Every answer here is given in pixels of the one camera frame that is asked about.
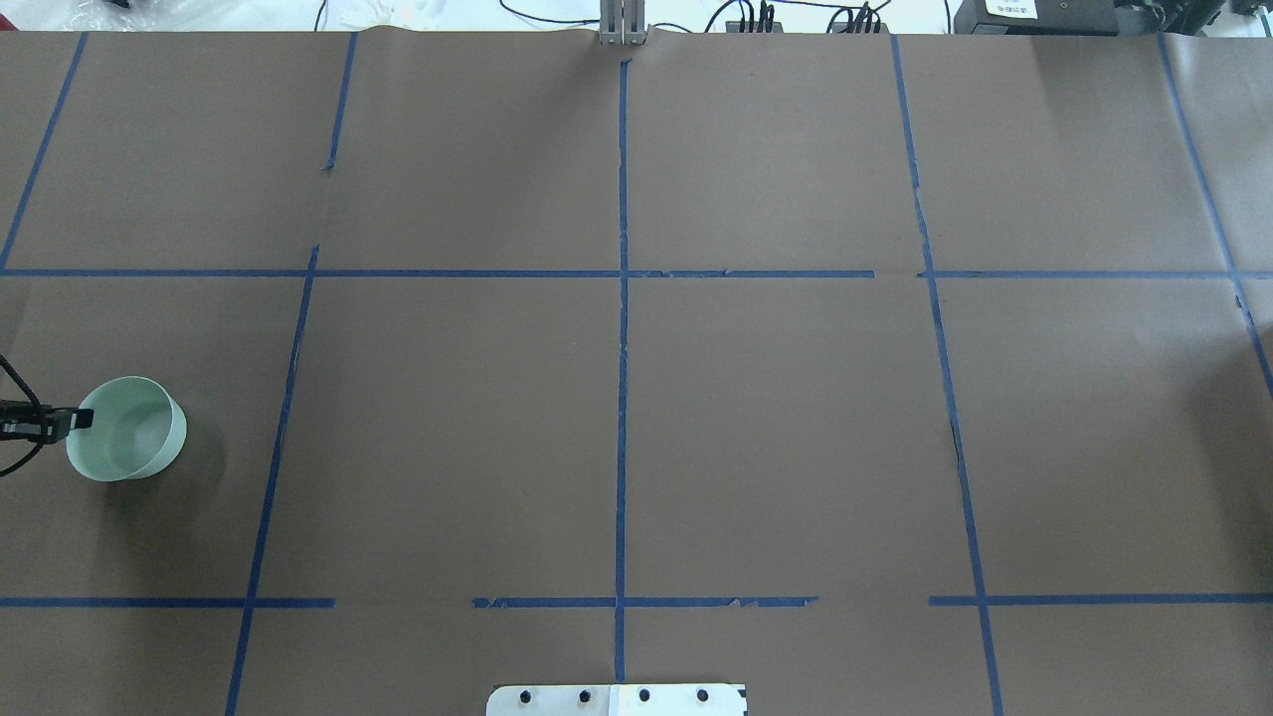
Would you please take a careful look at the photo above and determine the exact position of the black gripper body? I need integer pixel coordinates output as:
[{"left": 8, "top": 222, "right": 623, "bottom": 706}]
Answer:
[{"left": 1, "top": 400, "right": 60, "bottom": 441}]

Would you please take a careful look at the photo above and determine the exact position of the light green bowl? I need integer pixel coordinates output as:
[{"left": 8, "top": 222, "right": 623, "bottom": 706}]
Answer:
[{"left": 67, "top": 376, "right": 188, "bottom": 483}]

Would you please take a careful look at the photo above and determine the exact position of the black power strip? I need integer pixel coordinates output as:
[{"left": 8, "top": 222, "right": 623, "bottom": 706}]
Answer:
[{"left": 726, "top": 13, "right": 784, "bottom": 34}]

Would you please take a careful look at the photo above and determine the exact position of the black device on table edge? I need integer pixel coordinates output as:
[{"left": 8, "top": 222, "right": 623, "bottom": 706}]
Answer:
[{"left": 952, "top": 1, "right": 1119, "bottom": 37}]

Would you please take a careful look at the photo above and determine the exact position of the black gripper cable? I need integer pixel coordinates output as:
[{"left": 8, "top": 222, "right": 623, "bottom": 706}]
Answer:
[{"left": 0, "top": 355, "right": 46, "bottom": 478}]

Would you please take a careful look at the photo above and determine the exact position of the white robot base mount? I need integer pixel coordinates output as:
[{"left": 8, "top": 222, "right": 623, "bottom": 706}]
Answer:
[{"left": 485, "top": 682, "right": 749, "bottom": 715}]

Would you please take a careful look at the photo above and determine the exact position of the grey metal post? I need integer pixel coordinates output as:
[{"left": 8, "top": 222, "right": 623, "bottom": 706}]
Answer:
[{"left": 597, "top": 0, "right": 648, "bottom": 47}]

